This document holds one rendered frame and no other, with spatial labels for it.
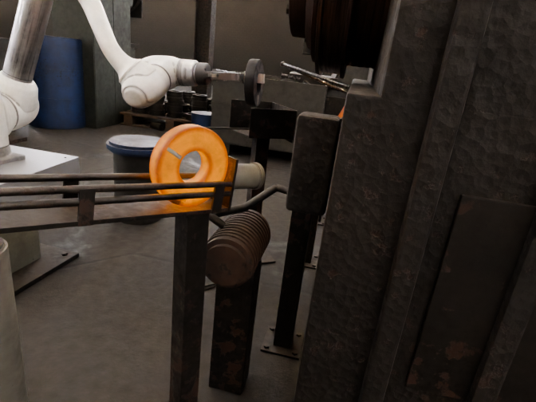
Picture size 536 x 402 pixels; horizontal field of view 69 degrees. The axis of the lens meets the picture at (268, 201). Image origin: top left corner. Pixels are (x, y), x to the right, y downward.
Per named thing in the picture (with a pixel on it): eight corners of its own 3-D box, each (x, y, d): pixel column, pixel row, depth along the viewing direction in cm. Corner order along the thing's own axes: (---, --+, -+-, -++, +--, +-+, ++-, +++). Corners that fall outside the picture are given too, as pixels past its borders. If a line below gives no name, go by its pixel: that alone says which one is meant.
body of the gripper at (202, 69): (202, 84, 141) (226, 86, 140) (192, 85, 133) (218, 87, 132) (202, 62, 139) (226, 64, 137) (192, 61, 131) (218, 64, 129)
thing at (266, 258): (257, 238, 209) (272, 101, 185) (277, 263, 187) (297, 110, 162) (220, 242, 201) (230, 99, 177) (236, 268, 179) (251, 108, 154)
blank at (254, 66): (266, 61, 138) (256, 61, 139) (255, 56, 123) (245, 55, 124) (262, 107, 142) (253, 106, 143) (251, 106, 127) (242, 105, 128)
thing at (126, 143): (177, 211, 233) (179, 139, 218) (151, 232, 203) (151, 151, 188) (128, 202, 238) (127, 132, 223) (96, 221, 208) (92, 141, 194)
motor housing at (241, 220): (255, 369, 122) (275, 210, 104) (234, 430, 102) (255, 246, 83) (215, 359, 124) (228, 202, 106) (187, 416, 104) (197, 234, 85)
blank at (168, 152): (200, 219, 78) (191, 214, 80) (242, 154, 79) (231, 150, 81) (139, 184, 66) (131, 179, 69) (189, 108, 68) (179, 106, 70)
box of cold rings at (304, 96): (317, 150, 441) (329, 77, 414) (315, 168, 363) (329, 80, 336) (228, 138, 451) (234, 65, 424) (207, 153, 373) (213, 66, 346)
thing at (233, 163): (230, 211, 79) (238, 159, 77) (227, 211, 79) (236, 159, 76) (209, 199, 84) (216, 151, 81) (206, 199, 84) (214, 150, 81)
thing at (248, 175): (262, 192, 85) (268, 166, 84) (230, 195, 79) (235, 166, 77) (245, 184, 89) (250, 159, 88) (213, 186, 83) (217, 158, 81)
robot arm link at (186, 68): (176, 86, 134) (193, 88, 133) (176, 58, 131) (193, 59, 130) (187, 85, 143) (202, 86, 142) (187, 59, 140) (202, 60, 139)
